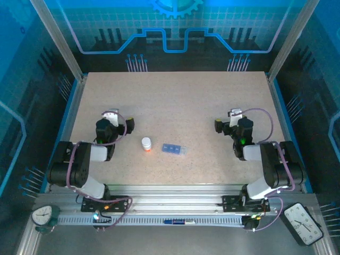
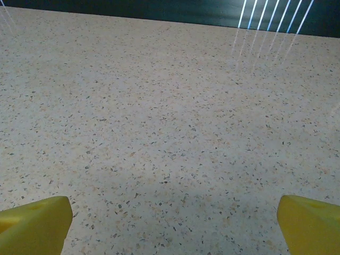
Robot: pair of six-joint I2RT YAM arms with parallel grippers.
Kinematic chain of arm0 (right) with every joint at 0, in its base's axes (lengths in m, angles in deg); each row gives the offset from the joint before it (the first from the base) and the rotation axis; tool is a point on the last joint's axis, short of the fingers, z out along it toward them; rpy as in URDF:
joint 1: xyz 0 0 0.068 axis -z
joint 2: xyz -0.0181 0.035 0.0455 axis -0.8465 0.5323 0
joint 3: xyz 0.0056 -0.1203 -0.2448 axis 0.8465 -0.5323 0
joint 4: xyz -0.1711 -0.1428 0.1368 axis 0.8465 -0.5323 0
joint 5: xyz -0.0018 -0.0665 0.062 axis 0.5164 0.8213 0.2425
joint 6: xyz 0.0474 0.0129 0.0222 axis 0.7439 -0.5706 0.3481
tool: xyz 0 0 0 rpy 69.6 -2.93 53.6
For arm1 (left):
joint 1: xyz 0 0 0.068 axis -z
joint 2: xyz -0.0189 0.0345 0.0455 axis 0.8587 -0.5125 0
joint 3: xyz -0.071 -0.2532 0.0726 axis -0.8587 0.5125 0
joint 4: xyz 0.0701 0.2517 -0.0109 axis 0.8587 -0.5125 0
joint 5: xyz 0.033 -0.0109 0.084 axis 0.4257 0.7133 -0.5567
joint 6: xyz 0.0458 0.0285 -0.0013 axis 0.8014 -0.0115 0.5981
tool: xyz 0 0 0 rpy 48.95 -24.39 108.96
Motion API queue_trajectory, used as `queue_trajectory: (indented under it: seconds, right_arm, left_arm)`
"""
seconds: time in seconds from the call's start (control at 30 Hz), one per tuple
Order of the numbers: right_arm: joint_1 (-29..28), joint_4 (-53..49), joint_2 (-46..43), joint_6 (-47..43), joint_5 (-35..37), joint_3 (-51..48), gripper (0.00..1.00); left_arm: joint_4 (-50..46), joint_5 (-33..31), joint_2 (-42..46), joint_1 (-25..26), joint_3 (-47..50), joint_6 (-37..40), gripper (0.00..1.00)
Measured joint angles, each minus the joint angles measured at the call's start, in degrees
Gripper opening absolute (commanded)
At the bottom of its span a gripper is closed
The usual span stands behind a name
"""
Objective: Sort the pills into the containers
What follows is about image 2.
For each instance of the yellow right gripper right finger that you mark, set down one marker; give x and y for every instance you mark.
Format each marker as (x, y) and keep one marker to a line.
(310, 228)

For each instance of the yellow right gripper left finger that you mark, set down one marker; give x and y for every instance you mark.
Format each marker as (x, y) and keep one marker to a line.
(32, 228)

